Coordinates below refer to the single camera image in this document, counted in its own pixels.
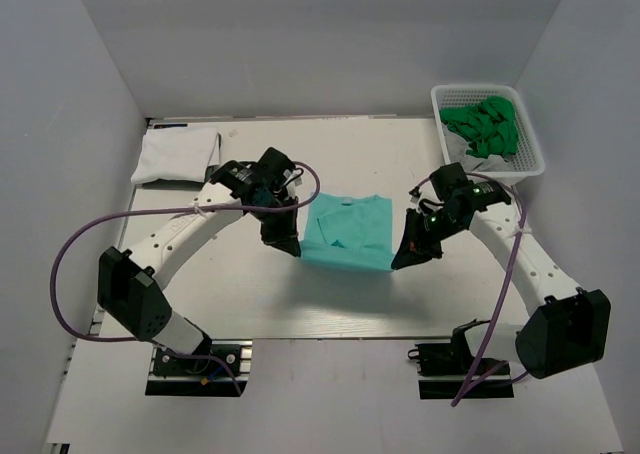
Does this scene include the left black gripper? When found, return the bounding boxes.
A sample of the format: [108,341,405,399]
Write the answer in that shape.
[250,194,300,256]

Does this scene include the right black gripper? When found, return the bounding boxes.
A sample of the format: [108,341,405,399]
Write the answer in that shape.
[393,207,465,270]

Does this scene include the teal t-shirt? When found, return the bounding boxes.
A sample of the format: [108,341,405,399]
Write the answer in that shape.
[300,193,394,272]

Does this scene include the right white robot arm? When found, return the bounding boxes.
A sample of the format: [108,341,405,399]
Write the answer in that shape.
[391,201,611,379]

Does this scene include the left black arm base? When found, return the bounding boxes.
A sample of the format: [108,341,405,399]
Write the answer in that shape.
[149,341,252,378]

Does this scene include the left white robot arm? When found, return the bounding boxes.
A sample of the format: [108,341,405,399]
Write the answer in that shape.
[98,182,298,373]

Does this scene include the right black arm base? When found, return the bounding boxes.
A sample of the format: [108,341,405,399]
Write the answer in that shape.
[407,340,511,381]

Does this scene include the white t-shirt in basket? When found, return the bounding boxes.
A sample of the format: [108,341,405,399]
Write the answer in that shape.
[444,133,509,173]

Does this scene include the white plastic basket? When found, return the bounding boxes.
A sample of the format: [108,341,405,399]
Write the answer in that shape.
[431,84,545,185]

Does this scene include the green t-shirt in basket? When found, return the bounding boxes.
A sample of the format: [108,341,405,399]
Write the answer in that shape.
[439,96,519,160]

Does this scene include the folded white t-shirt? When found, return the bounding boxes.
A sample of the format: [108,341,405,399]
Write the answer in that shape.
[131,127,221,185]

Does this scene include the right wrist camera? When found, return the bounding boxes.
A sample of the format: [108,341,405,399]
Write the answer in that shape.
[431,163,511,213]

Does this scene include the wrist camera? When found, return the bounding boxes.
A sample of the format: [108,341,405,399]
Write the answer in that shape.
[431,163,511,213]
[209,147,297,205]

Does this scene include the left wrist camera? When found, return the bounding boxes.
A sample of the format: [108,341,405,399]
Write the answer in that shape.
[209,147,297,205]

